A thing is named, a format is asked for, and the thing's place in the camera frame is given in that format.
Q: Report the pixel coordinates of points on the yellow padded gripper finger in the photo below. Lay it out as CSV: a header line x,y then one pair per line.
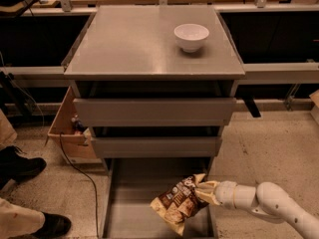
x,y
206,192

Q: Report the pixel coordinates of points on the brown sea salt chip bag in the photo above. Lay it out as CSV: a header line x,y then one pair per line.
x,y
179,203

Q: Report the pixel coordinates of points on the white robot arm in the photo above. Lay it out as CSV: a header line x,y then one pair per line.
x,y
267,201

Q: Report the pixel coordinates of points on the grey open bottom drawer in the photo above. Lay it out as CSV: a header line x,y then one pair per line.
x,y
135,183

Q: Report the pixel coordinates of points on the grey middle drawer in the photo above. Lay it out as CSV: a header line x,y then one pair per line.
x,y
154,147

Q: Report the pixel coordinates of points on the grey drawer cabinet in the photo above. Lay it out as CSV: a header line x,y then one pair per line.
x,y
130,52

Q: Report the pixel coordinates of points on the grey top drawer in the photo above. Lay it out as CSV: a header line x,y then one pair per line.
x,y
154,112

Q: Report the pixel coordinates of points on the cardboard box on floor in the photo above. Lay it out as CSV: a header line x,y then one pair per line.
x,y
76,145

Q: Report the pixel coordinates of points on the bottle in cardboard box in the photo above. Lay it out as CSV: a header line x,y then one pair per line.
x,y
77,125

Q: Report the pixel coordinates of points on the white ceramic bowl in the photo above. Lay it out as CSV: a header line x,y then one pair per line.
x,y
190,37

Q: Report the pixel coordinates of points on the black shoe lower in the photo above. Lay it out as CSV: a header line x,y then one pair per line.
x,y
54,226

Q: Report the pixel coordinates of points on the black shoe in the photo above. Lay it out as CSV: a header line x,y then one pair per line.
x,y
19,168
54,226

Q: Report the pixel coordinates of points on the black shoe upper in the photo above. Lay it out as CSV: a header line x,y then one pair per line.
x,y
19,168

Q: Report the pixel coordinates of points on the grey metal rail frame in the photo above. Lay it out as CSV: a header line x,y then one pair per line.
x,y
255,74

